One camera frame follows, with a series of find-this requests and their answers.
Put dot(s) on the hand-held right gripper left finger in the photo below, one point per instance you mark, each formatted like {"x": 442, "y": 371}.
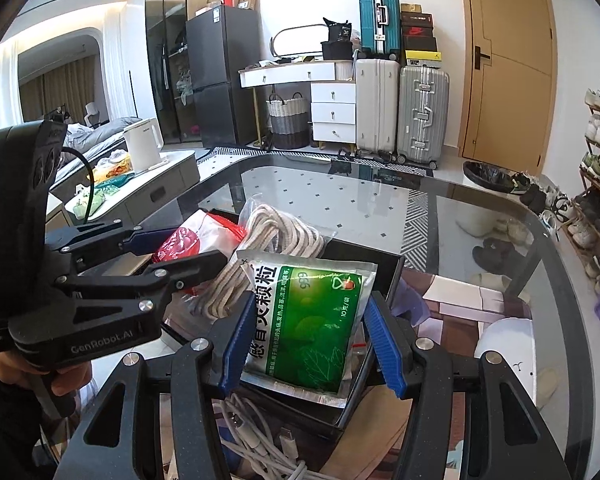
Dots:
{"x": 237, "y": 345}

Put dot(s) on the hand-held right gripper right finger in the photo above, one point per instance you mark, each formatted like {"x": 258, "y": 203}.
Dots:
{"x": 387, "y": 345}

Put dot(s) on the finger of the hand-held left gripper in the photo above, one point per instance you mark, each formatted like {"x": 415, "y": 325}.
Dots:
{"x": 180, "y": 270}
{"x": 150, "y": 242}

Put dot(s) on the red packet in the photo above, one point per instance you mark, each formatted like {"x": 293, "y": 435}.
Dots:
{"x": 180, "y": 246}

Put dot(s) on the green medicine packet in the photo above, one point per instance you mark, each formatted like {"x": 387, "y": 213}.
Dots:
{"x": 310, "y": 320}

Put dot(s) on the black storage box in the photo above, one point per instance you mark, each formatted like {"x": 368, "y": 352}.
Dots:
{"x": 360, "y": 256}

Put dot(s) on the person's left hand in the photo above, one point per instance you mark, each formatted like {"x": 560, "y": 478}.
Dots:
{"x": 72, "y": 380}

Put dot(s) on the green snack bag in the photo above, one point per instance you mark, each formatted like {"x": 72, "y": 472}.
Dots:
{"x": 92, "y": 204}

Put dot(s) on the white coffee table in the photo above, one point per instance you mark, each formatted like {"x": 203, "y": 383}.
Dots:
{"x": 170, "y": 175}

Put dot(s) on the printed desk mat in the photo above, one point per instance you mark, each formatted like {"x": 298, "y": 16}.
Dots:
{"x": 455, "y": 310}

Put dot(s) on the orange snack bags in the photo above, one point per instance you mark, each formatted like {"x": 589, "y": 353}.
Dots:
{"x": 112, "y": 169}

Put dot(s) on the white electric kettle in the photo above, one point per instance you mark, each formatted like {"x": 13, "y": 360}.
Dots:
{"x": 142, "y": 145}

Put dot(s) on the bed with grey bedding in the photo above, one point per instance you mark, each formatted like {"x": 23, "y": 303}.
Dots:
{"x": 105, "y": 135}

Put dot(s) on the black slippers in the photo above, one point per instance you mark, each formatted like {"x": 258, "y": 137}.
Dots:
{"x": 495, "y": 257}

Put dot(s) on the white chair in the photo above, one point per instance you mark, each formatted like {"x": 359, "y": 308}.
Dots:
{"x": 93, "y": 112}

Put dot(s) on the brown curtain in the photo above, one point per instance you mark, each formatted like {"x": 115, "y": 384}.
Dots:
{"x": 60, "y": 90}

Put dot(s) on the white trash can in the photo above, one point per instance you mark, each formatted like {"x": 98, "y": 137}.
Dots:
{"x": 485, "y": 195}

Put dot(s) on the grey white woven basket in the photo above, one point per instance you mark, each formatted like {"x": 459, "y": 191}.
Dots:
{"x": 287, "y": 122}

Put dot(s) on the dark grey fridge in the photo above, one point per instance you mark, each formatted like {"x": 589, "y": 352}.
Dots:
{"x": 222, "y": 60}

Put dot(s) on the black glass cabinet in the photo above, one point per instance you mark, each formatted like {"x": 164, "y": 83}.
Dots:
{"x": 165, "y": 35}

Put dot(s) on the scattered shoes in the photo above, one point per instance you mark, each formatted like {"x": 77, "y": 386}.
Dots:
{"x": 540, "y": 195}

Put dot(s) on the white vanity desk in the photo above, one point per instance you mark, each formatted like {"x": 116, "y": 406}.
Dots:
{"x": 332, "y": 110}

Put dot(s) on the silver suitcase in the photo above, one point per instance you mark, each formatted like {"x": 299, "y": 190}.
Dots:
{"x": 422, "y": 115}

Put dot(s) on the white suitcase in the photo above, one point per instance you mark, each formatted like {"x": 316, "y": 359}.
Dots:
{"x": 377, "y": 105}

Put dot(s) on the oval mirror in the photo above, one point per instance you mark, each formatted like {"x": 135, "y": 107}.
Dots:
{"x": 297, "y": 41}

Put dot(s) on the wooden shoe rack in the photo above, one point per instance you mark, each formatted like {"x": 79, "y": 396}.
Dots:
{"x": 592, "y": 182}

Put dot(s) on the black bag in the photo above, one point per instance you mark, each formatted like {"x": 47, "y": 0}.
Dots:
{"x": 337, "y": 47}

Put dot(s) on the yellow black shoe box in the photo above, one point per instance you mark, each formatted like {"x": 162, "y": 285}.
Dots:
{"x": 421, "y": 58}

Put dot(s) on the tan wooden door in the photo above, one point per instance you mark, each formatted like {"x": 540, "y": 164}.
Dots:
{"x": 510, "y": 75}

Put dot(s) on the red black shoe box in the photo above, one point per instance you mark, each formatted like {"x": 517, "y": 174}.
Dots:
{"x": 418, "y": 31}

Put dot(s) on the teal suitcase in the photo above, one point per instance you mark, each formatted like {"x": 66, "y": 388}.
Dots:
{"x": 379, "y": 20}

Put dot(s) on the brown shoe box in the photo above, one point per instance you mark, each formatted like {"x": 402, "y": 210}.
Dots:
{"x": 411, "y": 8}

